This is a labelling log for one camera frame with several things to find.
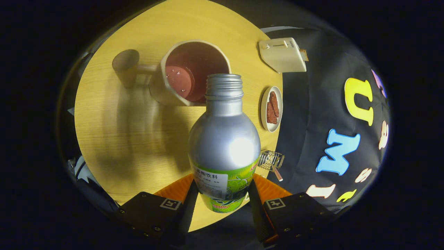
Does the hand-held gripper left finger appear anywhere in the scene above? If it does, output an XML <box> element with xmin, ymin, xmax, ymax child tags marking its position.
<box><xmin>116</xmin><ymin>174</ymin><xmax>200</xmax><ymax>248</ymax></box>

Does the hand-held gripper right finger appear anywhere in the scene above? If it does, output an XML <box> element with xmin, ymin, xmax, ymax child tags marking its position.
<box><xmin>247</xmin><ymin>174</ymin><xmax>351</xmax><ymax>248</ymax></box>

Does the silver bottle with green label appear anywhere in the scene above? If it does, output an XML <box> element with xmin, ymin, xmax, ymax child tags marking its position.
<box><xmin>188</xmin><ymin>74</ymin><xmax>261</xmax><ymax>214</ymax></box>

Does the beige cup with wooden handle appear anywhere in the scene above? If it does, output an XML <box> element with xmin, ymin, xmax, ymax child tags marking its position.
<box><xmin>112</xmin><ymin>40</ymin><xmax>232</xmax><ymax>107</ymax></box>

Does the brown meat slice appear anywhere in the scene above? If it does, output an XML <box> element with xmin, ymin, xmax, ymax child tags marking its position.
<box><xmin>266</xmin><ymin>102</ymin><xmax>278</xmax><ymax>125</ymax></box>
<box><xmin>270</xmin><ymin>91</ymin><xmax>280</xmax><ymax>118</ymax></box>

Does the wooden table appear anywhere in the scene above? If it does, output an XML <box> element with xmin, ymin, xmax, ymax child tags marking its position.
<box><xmin>74</xmin><ymin>0</ymin><xmax>284</xmax><ymax>232</ymax></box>

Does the white round plate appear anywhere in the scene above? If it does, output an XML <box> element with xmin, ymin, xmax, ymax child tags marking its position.
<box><xmin>260</xmin><ymin>86</ymin><xmax>283</xmax><ymax>133</ymax></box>

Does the white toaster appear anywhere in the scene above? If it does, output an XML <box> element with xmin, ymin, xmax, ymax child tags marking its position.
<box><xmin>258</xmin><ymin>37</ymin><xmax>307</xmax><ymax>74</ymax></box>

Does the metal wire basket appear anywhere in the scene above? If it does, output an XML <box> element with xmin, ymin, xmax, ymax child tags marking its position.
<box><xmin>258</xmin><ymin>150</ymin><xmax>285</xmax><ymax>171</ymax></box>

